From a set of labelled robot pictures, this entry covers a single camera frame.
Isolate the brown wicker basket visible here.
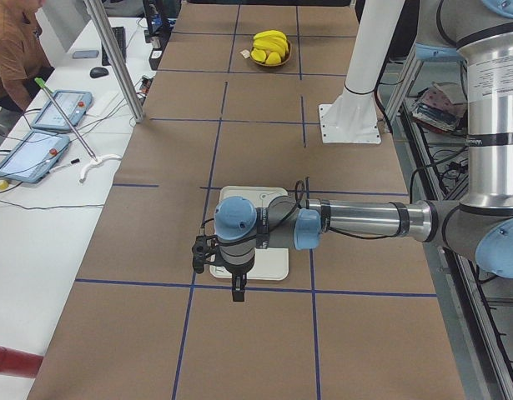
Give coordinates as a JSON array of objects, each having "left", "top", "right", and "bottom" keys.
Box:
[{"left": 249, "top": 38, "right": 291, "bottom": 68}]

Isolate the teach pendant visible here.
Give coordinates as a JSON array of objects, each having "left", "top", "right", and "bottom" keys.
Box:
[
  {"left": 31, "top": 90, "right": 93, "bottom": 133},
  {"left": 0, "top": 129, "right": 70, "bottom": 183}
]

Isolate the stack of magazines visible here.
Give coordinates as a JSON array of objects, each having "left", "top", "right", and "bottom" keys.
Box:
[{"left": 411, "top": 82, "right": 467, "bottom": 133}]

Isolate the yellow emergency button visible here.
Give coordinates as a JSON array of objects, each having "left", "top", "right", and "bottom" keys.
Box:
[{"left": 0, "top": 179, "right": 9, "bottom": 191}]

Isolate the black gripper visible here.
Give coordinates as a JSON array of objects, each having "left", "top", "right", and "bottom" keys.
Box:
[{"left": 229, "top": 267, "right": 249, "bottom": 302}]

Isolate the black marker pen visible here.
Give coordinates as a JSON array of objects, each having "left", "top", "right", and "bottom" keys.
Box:
[{"left": 48, "top": 158, "right": 80, "bottom": 173}]

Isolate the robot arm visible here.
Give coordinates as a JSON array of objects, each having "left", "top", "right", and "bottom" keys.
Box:
[{"left": 192, "top": 1, "right": 513, "bottom": 302}]

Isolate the yellow pear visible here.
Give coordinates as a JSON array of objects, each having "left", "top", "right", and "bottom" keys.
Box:
[{"left": 250, "top": 48, "right": 268, "bottom": 64}]

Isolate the white bear tray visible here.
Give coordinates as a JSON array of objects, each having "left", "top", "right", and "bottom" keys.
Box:
[{"left": 219, "top": 186, "right": 289, "bottom": 281}]

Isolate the red fire extinguisher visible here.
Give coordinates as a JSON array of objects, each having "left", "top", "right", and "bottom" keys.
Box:
[{"left": 0, "top": 346, "right": 43, "bottom": 378}]

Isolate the smartphone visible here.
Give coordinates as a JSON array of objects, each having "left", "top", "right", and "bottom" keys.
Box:
[{"left": 73, "top": 50, "right": 99, "bottom": 59}]

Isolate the black keyboard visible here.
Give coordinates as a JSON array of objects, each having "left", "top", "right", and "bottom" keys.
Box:
[{"left": 101, "top": 26, "right": 127, "bottom": 67}]

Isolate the aluminium frame post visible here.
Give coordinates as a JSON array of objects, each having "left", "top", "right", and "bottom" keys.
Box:
[{"left": 84, "top": 0, "right": 144, "bottom": 123}]

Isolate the person in brown shirt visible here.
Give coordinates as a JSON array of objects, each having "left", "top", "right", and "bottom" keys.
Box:
[{"left": 0, "top": 0, "right": 54, "bottom": 113}]

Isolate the lower teach pendant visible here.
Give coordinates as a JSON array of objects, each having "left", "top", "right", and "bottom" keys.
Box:
[{"left": 0, "top": 129, "right": 70, "bottom": 183}]

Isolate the white curved plastic piece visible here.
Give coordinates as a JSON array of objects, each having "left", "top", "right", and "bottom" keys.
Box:
[{"left": 79, "top": 154, "right": 122, "bottom": 183}]

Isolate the upper teach pendant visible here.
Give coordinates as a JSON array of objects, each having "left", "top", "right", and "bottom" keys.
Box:
[{"left": 31, "top": 90, "right": 93, "bottom": 133}]

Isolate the black computer mouse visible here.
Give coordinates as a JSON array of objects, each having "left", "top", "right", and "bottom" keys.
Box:
[{"left": 89, "top": 67, "right": 109, "bottom": 79}]

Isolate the metal rod green tip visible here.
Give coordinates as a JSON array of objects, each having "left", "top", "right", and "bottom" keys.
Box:
[{"left": 34, "top": 77, "right": 98, "bottom": 161}]

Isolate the white pillar base plate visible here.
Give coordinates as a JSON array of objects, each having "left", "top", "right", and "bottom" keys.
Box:
[{"left": 318, "top": 92, "right": 381, "bottom": 144}]

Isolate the yellow banana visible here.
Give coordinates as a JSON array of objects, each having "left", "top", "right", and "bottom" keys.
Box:
[
  {"left": 253, "top": 29, "right": 287, "bottom": 41},
  {"left": 253, "top": 37, "right": 289, "bottom": 58}
]

